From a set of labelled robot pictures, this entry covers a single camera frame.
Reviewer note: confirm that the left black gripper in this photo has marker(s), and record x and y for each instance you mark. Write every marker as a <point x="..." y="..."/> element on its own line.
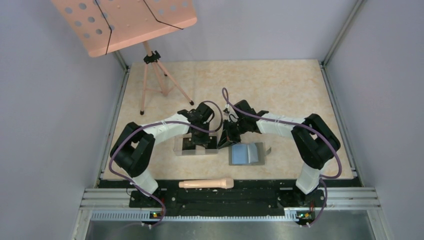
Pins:
<point x="204" y="140"/>

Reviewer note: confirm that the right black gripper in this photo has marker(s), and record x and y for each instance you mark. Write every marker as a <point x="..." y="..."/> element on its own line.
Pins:
<point x="227" y="138"/>

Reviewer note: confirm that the grey leather card holder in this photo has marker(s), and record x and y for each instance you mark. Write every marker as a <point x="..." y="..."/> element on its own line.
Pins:
<point x="262" y="150"/>

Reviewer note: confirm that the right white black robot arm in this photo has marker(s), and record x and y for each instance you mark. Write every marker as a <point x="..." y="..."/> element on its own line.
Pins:
<point x="315" y="141"/>

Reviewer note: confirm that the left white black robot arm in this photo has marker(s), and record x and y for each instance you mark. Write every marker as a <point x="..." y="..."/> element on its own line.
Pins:
<point x="133" y="149"/>

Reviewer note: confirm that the blue card in holder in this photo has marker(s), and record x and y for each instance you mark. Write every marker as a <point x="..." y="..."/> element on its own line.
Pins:
<point x="244" y="154"/>

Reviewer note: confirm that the pink toy microphone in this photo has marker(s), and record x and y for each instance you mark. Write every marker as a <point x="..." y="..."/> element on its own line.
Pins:
<point x="221" y="183"/>

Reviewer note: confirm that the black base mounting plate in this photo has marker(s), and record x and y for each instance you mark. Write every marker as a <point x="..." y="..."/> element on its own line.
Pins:
<point x="248" y="198"/>

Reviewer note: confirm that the pink perforated music stand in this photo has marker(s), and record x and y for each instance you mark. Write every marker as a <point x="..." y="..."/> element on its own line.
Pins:
<point x="107" y="26"/>

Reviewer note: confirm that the aluminium front rail frame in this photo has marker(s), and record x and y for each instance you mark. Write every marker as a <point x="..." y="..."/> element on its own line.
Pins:
<point x="111" y="204"/>

